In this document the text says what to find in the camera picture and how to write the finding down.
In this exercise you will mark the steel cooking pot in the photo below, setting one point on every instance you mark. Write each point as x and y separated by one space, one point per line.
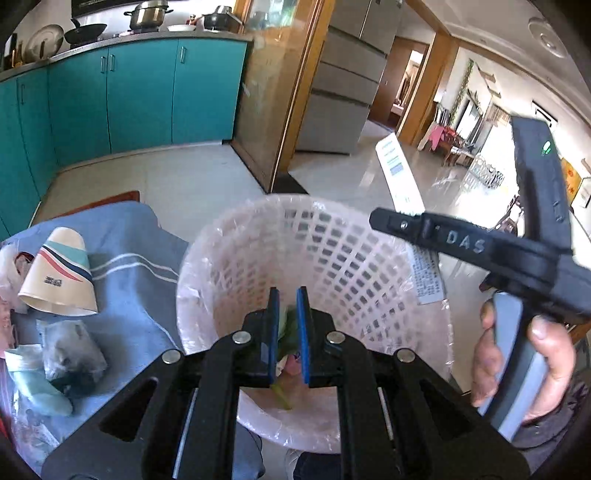
148 14

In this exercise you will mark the clear plastic wrapper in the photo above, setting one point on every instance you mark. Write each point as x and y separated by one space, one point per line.
30 436

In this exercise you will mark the round ceiling light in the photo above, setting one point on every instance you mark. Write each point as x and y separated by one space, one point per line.
547 38

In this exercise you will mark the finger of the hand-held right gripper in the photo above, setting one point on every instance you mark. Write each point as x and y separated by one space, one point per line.
415 228

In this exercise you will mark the orange wall poster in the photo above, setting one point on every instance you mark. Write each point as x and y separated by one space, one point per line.
571 179

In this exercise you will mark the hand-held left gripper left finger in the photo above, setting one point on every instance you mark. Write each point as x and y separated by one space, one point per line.
274 323

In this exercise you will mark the grey refrigerator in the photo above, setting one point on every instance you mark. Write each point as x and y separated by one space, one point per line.
341 78

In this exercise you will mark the clear plastic bin liner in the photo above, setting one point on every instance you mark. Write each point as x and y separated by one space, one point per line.
191 318

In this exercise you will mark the round metal pan lid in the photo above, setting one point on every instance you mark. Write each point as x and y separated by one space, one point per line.
44 42

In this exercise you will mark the teal kitchen cabinet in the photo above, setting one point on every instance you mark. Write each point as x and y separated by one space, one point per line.
138 97

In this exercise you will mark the blue striped tablecloth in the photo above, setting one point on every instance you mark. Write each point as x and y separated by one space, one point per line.
134 295

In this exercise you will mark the person's right hand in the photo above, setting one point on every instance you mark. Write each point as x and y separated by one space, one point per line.
551 355

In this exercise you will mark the black cooking pot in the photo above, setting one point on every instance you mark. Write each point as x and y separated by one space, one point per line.
217 18

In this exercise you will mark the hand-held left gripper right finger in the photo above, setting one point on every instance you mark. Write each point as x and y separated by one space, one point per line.
303 323

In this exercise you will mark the white lattice plastic basket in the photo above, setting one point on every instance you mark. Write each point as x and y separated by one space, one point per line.
351 258

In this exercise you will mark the light teal cloth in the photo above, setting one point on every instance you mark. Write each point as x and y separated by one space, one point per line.
32 383

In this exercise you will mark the wooden table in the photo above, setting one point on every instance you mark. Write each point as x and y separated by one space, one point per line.
108 201

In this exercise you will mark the striped paper cup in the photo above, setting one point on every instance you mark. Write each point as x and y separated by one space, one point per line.
60 272

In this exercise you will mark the green vegetable scrap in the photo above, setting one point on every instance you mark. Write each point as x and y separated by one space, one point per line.
289 328

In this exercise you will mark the black wok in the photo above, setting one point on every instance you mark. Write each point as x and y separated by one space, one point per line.
85 33

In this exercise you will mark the wood framed glass door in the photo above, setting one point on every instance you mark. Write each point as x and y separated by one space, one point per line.
272 92

